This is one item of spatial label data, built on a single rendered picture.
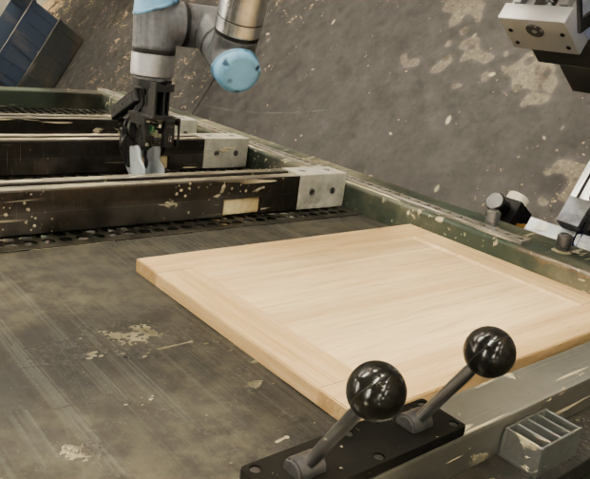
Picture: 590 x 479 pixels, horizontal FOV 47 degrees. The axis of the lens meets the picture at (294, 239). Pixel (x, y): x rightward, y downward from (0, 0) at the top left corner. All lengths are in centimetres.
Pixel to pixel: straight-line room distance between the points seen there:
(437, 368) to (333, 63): 251
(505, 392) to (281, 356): 23
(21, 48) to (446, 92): 317
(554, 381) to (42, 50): 463
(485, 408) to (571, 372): 15
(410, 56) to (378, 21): 32
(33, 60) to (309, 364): 449
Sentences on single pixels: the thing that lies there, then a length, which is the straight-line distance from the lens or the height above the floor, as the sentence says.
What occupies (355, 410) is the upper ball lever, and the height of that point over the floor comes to 155.
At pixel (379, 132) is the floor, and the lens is 277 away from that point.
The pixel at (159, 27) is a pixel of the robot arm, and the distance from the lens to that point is 123.
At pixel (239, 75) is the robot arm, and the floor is 130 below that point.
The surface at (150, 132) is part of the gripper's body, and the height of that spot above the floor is 129.
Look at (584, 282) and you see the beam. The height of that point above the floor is 90.
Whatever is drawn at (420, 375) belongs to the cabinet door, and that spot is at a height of 127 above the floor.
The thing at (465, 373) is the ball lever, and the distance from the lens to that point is 54.
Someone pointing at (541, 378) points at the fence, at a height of 121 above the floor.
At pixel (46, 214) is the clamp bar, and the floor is 142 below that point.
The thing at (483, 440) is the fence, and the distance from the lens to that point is 65.
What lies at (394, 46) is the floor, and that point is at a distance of 302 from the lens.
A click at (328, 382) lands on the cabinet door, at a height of 135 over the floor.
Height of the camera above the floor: 190
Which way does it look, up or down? 44 degrees down
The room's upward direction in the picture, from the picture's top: 54 degrees counter-clockwise
